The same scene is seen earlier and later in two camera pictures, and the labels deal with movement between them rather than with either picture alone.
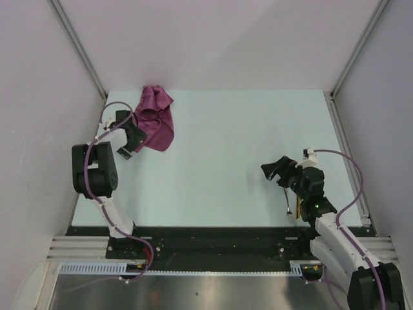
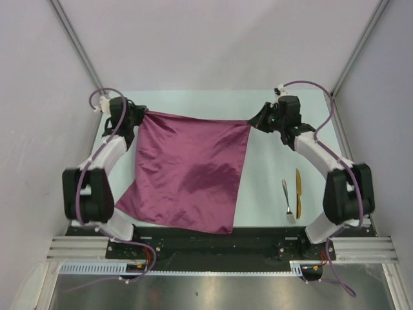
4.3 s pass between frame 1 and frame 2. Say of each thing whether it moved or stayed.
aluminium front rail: stayed
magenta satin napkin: moved
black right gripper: moved
